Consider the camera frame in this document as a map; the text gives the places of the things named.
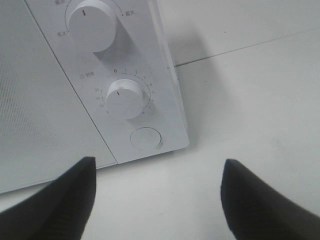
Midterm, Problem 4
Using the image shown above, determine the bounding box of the white lower timer knob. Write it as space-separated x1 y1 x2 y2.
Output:
105 78 145 120

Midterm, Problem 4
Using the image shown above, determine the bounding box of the white upper power knob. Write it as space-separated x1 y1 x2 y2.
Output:
66 0 118 53

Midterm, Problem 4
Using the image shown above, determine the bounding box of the white microwave door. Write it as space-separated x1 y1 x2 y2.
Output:
0 0 116 193

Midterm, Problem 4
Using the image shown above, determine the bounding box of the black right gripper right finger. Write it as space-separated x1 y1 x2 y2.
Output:
220 159 320 240

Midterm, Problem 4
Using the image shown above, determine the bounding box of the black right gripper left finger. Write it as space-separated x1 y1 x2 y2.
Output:
0 156 97 240

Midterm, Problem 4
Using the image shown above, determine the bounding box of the round door release button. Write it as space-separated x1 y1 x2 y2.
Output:
130 127 162 150

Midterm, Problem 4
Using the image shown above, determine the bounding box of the white microwave oven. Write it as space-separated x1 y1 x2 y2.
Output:
26 0 189 164

